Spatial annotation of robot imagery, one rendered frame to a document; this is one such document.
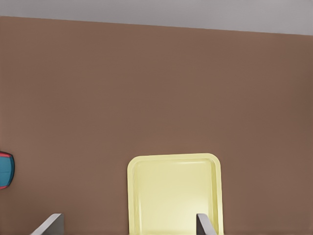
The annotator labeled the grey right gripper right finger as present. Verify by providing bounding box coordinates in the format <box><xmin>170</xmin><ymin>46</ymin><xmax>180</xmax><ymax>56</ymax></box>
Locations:
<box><xmin>196</xmin><ymin>213</ymin><xmax>221</xmax><ymax>235</ymax></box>

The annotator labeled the pale yellow tray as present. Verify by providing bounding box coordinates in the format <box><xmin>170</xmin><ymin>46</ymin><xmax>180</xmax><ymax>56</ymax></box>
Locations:
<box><xmin>126</xmin><ymin>153</ymin><xmax>224</xmax><ymax>235</ymax></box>

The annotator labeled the blue and red object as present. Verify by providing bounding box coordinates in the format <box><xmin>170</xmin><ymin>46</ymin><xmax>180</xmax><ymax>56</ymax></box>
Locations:
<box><xmin>0</xmin><ymin>151</ymin><xmax>16</xmax><ymax>190</ymax></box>

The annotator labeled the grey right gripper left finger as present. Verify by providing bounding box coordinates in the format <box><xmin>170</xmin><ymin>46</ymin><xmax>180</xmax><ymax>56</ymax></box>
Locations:
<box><xmin>29</xmin><ymin>213</ymin><xmax>65</xmax><ymax>235</ymax></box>

